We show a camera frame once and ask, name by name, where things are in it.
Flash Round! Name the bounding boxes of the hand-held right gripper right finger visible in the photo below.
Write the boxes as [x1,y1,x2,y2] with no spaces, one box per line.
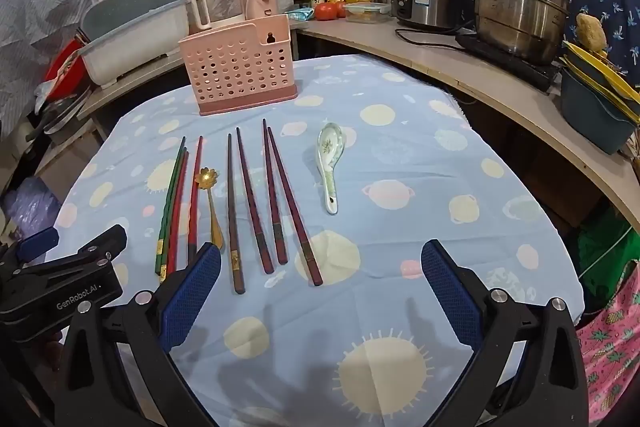
[421,239,591,427]

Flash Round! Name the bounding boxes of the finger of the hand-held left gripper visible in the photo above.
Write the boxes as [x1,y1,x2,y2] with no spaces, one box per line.
[15,226,61,264]
[42,224,128,280]

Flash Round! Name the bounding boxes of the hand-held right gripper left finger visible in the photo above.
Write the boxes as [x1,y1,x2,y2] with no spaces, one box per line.
[54,242,223,427]

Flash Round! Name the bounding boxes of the green chopstick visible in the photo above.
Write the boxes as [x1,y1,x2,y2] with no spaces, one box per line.
[159,147,189,284]
[154,136,187,278]

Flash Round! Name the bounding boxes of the red chopstick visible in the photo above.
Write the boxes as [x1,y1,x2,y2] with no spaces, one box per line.
[188,135,203,265]
[166,150,191,280]

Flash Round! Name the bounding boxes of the brown chopstick with gold band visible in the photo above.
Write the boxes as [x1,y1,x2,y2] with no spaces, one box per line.
[226,133,247,295]

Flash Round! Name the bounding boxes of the gold flower spoon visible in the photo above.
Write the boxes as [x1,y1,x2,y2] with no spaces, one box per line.
[196,167,225,253]

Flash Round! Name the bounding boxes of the white floral ceramic spoon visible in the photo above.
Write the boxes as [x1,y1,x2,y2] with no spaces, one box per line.
[317,122,345,215]

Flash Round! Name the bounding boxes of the pink perforated utensil basket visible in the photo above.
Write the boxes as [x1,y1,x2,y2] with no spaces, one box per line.
[179,13,299,116]

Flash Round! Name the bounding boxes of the bluish plastic bag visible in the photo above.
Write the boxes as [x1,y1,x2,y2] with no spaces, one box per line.
[4,177,64,239]

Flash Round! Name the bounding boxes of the blue planet print tablecloth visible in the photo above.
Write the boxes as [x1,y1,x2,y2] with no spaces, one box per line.
[52,54,586,427]

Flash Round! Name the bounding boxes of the metal pans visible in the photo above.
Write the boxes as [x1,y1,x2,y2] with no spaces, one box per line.
[29,91,92,144]

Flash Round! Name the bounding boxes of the green bag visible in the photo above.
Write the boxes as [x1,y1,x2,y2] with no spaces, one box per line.
[576,212,640,304]

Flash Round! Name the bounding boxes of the pink pineapple print cloth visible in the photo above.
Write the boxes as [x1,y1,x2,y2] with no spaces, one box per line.
[575,259,640,427]

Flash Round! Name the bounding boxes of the red plastic basin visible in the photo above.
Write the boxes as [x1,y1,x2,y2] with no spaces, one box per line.
[46,39,87,102]

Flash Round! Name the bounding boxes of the grey white dish bin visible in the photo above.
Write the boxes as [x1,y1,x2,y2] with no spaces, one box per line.
[79,0,192,88]

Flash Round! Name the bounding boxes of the teal plastic basin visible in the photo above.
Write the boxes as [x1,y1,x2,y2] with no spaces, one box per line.
[559,67,638,156]

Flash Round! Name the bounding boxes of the curved wooden counter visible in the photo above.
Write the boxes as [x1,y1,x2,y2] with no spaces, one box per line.
[292,18,640,230]

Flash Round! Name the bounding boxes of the grey plastic sheet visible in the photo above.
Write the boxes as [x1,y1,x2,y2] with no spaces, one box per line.
[0,0,96,138]

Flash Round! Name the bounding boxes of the black induction cooker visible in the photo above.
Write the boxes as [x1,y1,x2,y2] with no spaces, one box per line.
[454,32,564,94]

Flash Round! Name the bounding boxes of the white glass jug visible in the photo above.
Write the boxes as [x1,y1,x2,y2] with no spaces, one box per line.
[189,0,247,34]

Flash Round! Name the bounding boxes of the glass food container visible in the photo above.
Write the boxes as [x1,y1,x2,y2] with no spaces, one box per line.
[344,2,392,26]

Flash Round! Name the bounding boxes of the tan loofah sponge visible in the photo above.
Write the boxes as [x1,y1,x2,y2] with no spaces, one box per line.
[575,13,609,54]

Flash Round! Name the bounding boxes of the large steel steamer pot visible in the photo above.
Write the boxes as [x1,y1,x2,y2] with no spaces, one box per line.
[457,0,589,66]

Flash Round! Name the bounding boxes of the black power cable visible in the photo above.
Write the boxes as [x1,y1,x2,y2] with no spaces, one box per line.
[396,26,477,46]

